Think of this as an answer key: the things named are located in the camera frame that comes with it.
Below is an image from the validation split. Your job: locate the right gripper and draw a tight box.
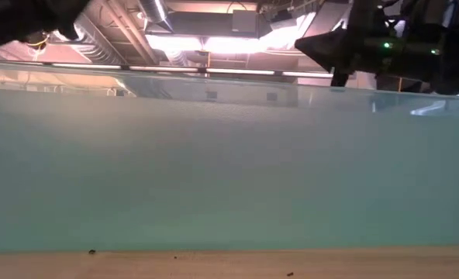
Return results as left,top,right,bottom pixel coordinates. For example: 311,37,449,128
294,22,450,88

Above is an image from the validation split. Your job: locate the teal plastic tray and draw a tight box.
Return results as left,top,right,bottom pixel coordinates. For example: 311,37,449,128
0,60,459,255

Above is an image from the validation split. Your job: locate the grey ceiling box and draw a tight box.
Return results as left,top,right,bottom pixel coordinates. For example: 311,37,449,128
231,9,260,34

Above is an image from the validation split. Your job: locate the bright ceiling light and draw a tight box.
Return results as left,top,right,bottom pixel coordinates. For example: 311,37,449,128
143,11,318,55

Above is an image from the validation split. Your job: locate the long ceiling light bar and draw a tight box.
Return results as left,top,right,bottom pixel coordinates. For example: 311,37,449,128
0,60,335,80

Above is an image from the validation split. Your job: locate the silver round spiral duct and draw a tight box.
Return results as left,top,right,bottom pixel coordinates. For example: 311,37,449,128
137,0,175,35

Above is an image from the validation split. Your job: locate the silver flexible duct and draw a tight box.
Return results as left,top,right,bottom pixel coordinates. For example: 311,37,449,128
50,15,124,66

